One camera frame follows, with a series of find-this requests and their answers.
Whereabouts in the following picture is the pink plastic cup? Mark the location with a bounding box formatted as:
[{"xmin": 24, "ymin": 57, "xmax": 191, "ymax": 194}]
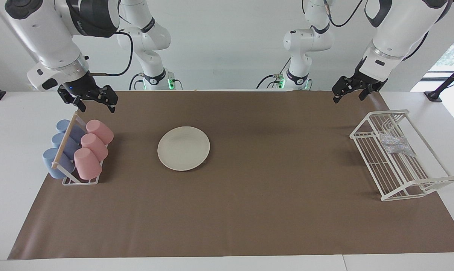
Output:
[
  {"xmin": 86, "ymin": 119, "xmax": 114, "ymax": 145},
  {"xmin": 81, "ymin": 133, "xmax": 109, "ymax": 161},
  {"xmin": 74, "ymin": 148, "xmax": 102, "ymax": 180}
]

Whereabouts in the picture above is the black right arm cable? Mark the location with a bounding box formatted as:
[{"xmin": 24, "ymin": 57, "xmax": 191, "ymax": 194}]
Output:
[{"xmin": 88, "ymin": 31, "xmax": 134, "ymax": 77}]

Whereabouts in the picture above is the black base cable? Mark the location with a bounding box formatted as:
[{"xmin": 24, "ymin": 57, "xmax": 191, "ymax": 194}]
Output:
[
  {"xmin": 129, "ymin": 73, "xmax": 144, "ymax": 91},
  {"xmin": 256, "ymin": 74, "xmax": 279, "ymax": 90}
]

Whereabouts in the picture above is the cream round plate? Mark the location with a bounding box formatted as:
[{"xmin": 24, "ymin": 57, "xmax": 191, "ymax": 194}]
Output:
[{"xmin": 157, "ymin": 126, "xmax": 211, "ymax": 172}]

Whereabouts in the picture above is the white cup rack wooden bar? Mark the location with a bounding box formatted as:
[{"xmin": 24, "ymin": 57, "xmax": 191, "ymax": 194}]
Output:
[{"xmin": 52, "ymin": 111, "xmax": 108, "ymax": 186}]

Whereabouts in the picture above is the brown table mat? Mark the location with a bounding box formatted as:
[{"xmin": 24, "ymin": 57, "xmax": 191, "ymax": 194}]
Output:
[{"xmin": 8, "ymin": 90, "xmax": 454, "ymax": 260}]

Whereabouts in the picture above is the blue plastic cup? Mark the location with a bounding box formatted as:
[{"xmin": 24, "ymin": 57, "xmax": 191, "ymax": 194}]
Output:
[
  {"xmin": 52, "ymin": 132, "xmax": 81, "ymax": 158},
  {"xmin": 56, "ymin": 119, "xmax": 86, "ymax": 143},
  {"xmin": 43, "ymin": 148, "xmax": 76, "ymax": 179}
]

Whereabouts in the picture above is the white wire dish rack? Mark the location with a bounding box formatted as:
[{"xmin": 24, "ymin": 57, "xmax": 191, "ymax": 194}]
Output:
[{"xmin": 349, "ymin": 110, "xmax": 454, "ymax": 202}]

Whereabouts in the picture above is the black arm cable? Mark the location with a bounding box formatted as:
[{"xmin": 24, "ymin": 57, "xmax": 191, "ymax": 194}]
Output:
[
  {"xmin": 323, "ymin": 0, "xmax": 364, "ymax": 28},
  {"xmin": 88, "ymin": 31, "xmax": 134, "ymax": 77}
]

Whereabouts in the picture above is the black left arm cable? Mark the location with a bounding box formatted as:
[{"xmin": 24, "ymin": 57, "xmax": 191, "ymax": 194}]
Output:
[{"xmin": 323, "ymin": 0, "xmax": 364, "ymax": 28}]

